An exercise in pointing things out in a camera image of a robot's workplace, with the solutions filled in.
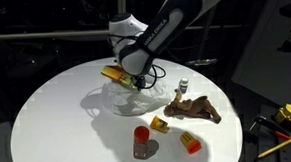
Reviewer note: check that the robot arm white and grey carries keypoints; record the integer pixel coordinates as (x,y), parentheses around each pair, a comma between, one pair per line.
(156,30)

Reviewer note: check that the brown plush moose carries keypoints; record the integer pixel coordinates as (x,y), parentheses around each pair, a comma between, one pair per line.
(193,108)

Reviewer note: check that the yellow pencil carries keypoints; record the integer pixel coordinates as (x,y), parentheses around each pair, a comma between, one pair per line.
(276,148)

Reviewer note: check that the yellow rectangular board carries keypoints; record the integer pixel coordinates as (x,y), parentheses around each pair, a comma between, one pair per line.
(116,75)

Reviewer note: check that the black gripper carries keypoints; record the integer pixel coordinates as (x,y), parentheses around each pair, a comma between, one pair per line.
(140,83)

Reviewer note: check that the metal window railing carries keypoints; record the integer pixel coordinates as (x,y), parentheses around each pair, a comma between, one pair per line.
(49,34)

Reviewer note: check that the spice jar red lid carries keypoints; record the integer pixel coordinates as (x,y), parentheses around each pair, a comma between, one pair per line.
(141,141)

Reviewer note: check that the grey window post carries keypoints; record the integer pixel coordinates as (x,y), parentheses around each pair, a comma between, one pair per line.
(121,5)

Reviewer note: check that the white bottle blue label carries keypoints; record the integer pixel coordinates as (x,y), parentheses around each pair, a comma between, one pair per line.
(184,85)

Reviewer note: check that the dark grey slanted panel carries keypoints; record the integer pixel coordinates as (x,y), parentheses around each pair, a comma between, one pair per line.
(271,61)

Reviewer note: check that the yellow tub orange lid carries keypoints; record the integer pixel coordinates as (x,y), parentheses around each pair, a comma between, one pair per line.
(159,124)

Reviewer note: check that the yellow tub red-orange lid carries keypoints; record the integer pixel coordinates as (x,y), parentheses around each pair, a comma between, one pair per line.
(190,142)

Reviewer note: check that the black perforated bench plate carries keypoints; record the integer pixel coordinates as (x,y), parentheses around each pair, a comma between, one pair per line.
(289,150)

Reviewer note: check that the clear plastic bag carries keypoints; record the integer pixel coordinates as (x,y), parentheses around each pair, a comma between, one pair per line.
(136,99)

